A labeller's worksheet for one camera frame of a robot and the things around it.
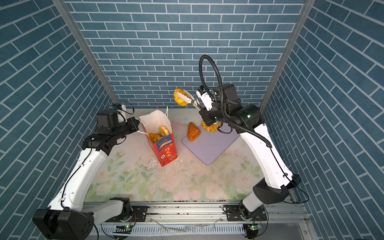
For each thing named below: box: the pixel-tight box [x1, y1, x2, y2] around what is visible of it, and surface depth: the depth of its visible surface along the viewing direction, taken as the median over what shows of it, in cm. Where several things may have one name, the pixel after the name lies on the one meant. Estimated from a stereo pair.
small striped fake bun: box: [174, 88, 189, 107], surface depth 71 cm
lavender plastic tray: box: [181, 126, 241, 166], surface depth 104 cm
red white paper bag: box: [139, 106, 178, 167], surface depth 84 cm
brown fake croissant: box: [187, 122, 201, 142], surface depth 104 cm
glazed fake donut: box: [159, 125, 170, 137], surface depth 93 cm
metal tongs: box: [176, 89, 195, 104], surface depth 68 cm
